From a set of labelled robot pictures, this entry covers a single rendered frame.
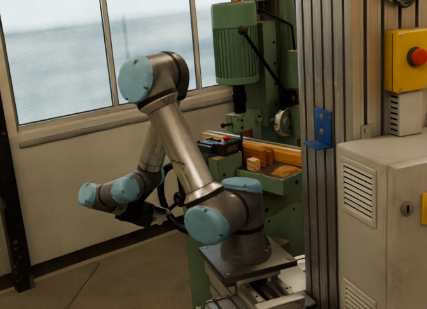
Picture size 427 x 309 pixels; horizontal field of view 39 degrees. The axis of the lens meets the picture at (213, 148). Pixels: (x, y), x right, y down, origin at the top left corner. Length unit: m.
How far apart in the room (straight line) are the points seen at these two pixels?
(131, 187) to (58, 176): 1.77
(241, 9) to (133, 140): 1.63
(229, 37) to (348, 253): 1.14
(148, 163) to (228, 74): 0.63
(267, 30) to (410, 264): 1.35
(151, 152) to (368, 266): 0.78
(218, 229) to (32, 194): 2.08
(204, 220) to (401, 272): 0.53
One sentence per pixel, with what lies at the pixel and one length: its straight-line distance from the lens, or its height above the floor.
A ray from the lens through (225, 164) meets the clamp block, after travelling 2.23.
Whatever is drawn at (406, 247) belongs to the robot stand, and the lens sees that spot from 1.28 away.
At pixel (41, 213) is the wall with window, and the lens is 3.55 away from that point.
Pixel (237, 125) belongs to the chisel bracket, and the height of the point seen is 1.03.
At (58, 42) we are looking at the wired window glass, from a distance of 3.51.
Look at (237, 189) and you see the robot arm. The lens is 1.65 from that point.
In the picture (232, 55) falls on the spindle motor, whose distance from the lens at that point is 2.30.
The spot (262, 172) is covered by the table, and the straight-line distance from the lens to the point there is 2.21.
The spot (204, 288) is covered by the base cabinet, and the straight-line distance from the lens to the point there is 2.67.
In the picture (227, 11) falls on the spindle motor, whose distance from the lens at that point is 2.28.
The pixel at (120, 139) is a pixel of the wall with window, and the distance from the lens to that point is 3.65.
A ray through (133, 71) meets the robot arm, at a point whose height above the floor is 1.39.
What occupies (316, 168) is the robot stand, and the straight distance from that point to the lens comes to 1.55.
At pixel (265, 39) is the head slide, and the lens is 2.40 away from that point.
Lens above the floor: 1.61
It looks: 16 degrees down
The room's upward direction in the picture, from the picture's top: 4 degrees counter-clockwise
